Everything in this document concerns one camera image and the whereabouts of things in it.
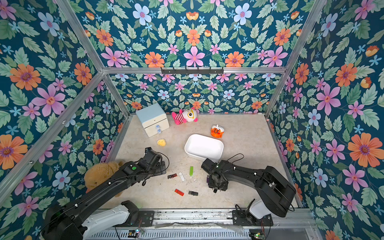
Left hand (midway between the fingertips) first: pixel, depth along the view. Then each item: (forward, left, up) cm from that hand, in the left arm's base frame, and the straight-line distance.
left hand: (160, 167), depth 82 cm
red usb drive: (-12, -10, -9) cm, 18 cm away
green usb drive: (+1, -16, -10) cm, 19 cm away
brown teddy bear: (-5, +26, +11) cm, 29 cm away
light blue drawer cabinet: (+33, +7, +5) cm, 34 cm away
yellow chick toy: (+22, +3, -7) cm, 23 cm away
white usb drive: (-2, -11, -10) cm, 15 cm away
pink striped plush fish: (+42, -15, -2) cm, 45 cm away
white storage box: (+15, -24, -8) cm, 30 cm away
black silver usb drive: (-12, -17, -9) cm, 23 cm away
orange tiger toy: (+26, -36, -4) cm, 44 cm away
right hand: (-10, -29, -9) cm, 32 cm away
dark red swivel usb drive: (-2, -5, -8) cm, 10 cm away
